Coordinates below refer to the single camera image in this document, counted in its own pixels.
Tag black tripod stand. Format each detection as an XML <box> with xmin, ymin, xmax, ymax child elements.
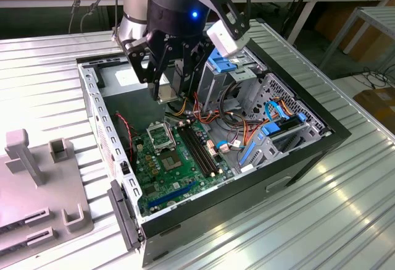
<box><xmin>279</xmin><ymin>0</ymin><xmax>320</xmax><ymax>41</ymax></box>

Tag thin wire locking lever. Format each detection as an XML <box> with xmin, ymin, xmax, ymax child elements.
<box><xmin>165</xmin><ymin>118</ymin><xmax>179</xmax><ymax>149</ymax></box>

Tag blue plastic drive latch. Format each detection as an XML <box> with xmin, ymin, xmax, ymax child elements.
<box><xmin>208</xmin><ymin>50</ymin><xmax>237</xmax><ymax>74</ymax></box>

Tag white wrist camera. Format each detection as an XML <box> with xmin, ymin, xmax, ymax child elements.
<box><xmin>206</xmin><ymin>19</ymin><xmax>249</xmax><ymax>58</ymax></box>

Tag silver CPU with green edge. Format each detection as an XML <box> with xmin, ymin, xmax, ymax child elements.
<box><xmin>156</xmin><ymin>83</ymin><xmax>180</xmax><ymax>104</ymax></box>

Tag blue expansion slot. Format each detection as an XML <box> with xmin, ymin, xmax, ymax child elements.
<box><xmin>147</xmin><ymin>180</ymin><xmax>198</xmax><ymax>209</ymax></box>

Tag grey metal optical bay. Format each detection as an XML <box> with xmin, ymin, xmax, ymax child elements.
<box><xmin>197</xmin><ymin>50</ymin><xmax>268</xmax><ymax>116</ymax></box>

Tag blue plastic bay rail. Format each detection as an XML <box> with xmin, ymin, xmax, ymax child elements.
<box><xmin>238</xmin><ymin>133</ymin><xmax>266</xmax><ymax>168</ymax></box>

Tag green motherboard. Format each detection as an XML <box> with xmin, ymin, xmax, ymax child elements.
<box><xmin>132</xmin><ymin>118</ymin><xmax>239</xmax><ymax>218</ymax></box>

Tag black RAM slot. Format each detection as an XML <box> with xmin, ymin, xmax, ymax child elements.
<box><xmin>176</xmin><ymin>123</ymin><xmax>217</xmax><ymax>178</ymax></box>
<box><xmin>184</xmin><ymin>120</ymin><xmax>225</xmax><ymax>174</ymax></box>

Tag perforated grey disk bay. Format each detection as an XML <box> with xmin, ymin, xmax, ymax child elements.
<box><xmin>237</xmin><ymin>72</ymin><xmax>333</xmax><ymax>175</ymax></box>

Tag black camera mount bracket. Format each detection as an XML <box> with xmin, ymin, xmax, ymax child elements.
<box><xmin>191</xmin><ymin>0</ymin><xmax>251</xmax><ymax>41</ymax></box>

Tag hard disk in blue carrier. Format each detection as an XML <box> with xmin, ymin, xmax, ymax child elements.
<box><xmin>260</xmin><ymin>112</ymin><xmax>307</xmax><ymax>137</ymax></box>

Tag grey parts rack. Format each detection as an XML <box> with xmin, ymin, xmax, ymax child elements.
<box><xmin>0</xmin><ymin>129</ymin><xmax>95</xmax><ymax>254</ymax></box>

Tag yellow and black wire bundle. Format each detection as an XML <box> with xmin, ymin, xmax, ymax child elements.
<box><xmin>168</xmin><ymin>96</ymin><xmax>189</xmax><ymax>118</ymax></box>

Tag black floor cables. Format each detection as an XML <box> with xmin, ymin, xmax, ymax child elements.
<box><xmin>351</xmin><ymin>67</ymin><xmax>389</xmax><ymax>90</ymax></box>

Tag grey power supply unit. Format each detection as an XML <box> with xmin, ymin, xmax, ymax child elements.
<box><xmin>98</xmin><ymin>59</ymin><xmax>171</xmax><ymax>135</ymax></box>

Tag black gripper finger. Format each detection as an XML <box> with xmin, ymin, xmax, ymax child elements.
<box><xmin>122</xmin><ymin>33</ymin><xmax>170</xmax><ymax>101</ymax></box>
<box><xmin>177</xmin><ymin>40</ymin><xmax>215</xmax><ymax>98</ymax></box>

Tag CPU socket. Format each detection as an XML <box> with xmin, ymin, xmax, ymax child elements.
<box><xmin>157</xmin><ymin>148</ymin><xmax>183</xmax><ymax>172</ymax></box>

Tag black PC case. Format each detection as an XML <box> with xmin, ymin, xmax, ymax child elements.
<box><xmin>75</xmin><ymin>36</ymin><xmax>352</xmax><ymax>268</ymax></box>

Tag grey metal shelf frame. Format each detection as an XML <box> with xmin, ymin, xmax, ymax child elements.
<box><xmin>319</xmin><ymin>6</ymin><xmax>395</xmax><ymax>72</ymax></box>

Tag flat blue data wire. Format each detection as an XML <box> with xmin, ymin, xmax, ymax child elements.
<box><xmin>264</xmin><ymin>99</ymin><xmax>291</xmax><ymax>123</ymax></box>

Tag thin blue wire white plug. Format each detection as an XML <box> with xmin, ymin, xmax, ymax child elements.
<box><xmin>214</xmin><ymin>140</ymin><xmax>244</xmax><ymax>154</ymax></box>

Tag orange and black wire bundle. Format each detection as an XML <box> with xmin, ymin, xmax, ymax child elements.
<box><xmin>193</xmin><ymin>92</ymin><xmax>267</xmax><ymax>152</ymax></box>

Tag metal socket cover frame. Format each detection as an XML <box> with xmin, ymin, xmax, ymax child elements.
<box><xmin>145</xmin><ymin>122</ymin><xmax>177</xmax><ymax>154</ymax></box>

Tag thin grey dangling cable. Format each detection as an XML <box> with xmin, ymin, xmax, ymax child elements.
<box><xmin>67</xmin><ymin>0</ymin><xmax>92</xmax><ymax>33</ymax></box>
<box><xmin>79</xmin><ymin>0</ymin><xmax>114</xmax><ymax>33</ymax></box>

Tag cardboard box with label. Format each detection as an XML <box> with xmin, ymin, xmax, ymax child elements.
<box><xmin>352</xmin><ymin>86</ymin><xmax>395</xmax><ymax>135</ymax></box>

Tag large brown cardboard box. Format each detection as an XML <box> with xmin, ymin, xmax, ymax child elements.
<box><xmin>314</xmin><ymin>4</ymin><xmax>386</xmax><ymax>64</ymax></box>

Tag black case fan red wire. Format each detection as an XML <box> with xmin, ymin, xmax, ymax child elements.
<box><xmin>114</xmin><ymin>111</ymin><xmax>138</xmax><ymax>163</ymax></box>

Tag black plastic case latch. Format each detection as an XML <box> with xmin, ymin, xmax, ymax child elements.
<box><xmin>106</xmin><ymin>179</ymin><xmax>146</xmax><ymax>252</ymax></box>

